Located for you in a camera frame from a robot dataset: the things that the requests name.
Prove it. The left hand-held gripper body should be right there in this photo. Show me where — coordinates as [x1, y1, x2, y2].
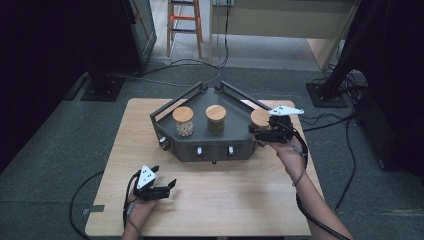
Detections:
[133, 164, 171, 202]

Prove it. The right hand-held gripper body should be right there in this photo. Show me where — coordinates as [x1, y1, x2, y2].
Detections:
[264, 105, 305, 145]

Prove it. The glass jar with wooden lid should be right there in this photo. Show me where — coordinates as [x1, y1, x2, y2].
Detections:
[249, 108, 272, 132]

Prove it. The glass jar of green beans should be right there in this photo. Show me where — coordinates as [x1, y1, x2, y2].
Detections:
[204, 104, 228, 136]

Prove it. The dark metal corner rack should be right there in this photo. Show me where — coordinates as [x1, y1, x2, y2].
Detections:
[149, 80, 277, 165]

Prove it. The glass jar of white beans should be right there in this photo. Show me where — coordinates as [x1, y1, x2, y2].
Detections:
[171, 106, 195, 138]

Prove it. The person's right hand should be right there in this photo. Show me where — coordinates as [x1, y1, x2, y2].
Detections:
[265, 137, 307, 179]

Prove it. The person's left hand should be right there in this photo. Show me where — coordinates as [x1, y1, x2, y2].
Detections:
[125, 194, 158, 229]

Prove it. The black stand with base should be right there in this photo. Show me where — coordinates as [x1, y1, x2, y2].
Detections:
[305, 0, 389, 109]

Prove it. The grey tape piece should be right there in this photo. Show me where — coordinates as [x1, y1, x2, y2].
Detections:
[81, 204, 106, 216]

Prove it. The black stand base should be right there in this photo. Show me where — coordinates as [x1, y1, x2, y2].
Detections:
[80, 75, 126, 102]

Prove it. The dark box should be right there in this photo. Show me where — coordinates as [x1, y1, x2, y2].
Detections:
[354, 91, 403, 172]

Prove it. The white desk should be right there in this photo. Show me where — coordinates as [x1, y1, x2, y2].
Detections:
[208, 0, 360, 71]

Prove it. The wooden step ladder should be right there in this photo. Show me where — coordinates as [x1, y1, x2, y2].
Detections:
[165, 0, 205, 60]

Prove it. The dark framed panel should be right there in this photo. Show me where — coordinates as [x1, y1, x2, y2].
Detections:
[121, 0, 158, 73]

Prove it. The left hand-held gripper cable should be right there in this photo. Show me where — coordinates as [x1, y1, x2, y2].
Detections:
[121, 171, 145, 240]

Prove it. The hand-held gripper cable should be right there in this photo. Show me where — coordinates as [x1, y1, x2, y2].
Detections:
[281, 121, 352, 240]
[121, 171, 145, 240]

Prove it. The right hand-held gripper cable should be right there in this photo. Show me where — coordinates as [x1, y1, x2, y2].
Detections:
[281, 121, 352, 240]

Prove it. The long black floor cable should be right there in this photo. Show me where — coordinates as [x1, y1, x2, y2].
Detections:
[298, 112, 358, 210]

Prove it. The black hanging cable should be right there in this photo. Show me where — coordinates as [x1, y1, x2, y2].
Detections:
[138, 0, 232, 78]

